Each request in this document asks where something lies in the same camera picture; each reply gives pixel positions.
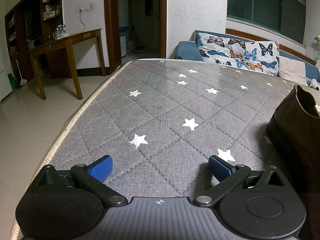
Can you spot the grey star-print table cover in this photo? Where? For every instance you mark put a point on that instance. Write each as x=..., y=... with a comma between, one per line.
x=162, y=110

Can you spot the blue sofa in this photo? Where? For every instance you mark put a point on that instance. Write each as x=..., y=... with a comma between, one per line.
x=187, y=50

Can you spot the white refrigerator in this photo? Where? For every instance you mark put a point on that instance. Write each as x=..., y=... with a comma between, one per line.
x=4, y=67

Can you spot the blue white cabinet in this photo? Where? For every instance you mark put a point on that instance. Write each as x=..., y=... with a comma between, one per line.
x=123, y=42

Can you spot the green bag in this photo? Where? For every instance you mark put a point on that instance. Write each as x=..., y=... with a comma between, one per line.
x=11, y=81

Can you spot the white black plush toy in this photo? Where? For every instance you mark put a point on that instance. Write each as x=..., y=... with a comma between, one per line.
x=314, y=83

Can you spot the brown leather shoe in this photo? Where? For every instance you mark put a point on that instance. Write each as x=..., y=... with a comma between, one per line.
x=292, y=130

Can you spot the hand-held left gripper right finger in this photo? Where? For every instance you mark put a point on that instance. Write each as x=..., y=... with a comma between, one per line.
x=220, y=167

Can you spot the beige pillow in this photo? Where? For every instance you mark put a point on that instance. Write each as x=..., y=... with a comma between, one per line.
x=292, y=71

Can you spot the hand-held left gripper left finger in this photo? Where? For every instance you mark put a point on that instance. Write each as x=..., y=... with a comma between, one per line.
x=100, y=168

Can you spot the green-framed window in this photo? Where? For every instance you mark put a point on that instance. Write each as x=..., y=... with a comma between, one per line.
x=265, y=2

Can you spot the white wall socket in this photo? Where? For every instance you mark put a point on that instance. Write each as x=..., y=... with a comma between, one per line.
x=83, y=8

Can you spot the wooden side table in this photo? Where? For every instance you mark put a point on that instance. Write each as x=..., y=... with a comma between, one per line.
x=72, y=37

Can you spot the wooden door frame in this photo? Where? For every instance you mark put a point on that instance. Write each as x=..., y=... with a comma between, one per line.
x=108, y=30

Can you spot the white broom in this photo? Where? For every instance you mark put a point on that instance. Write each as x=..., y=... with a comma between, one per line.
x=23, y=82

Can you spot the paper flower decoration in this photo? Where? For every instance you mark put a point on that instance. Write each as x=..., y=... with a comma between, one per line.
x=317, y=40

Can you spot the wooden shelf unit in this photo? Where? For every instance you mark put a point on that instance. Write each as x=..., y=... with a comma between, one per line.
x=21, y=30

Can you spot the butterfly print pillow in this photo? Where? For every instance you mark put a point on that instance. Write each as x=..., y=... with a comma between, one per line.
x=235, y=50

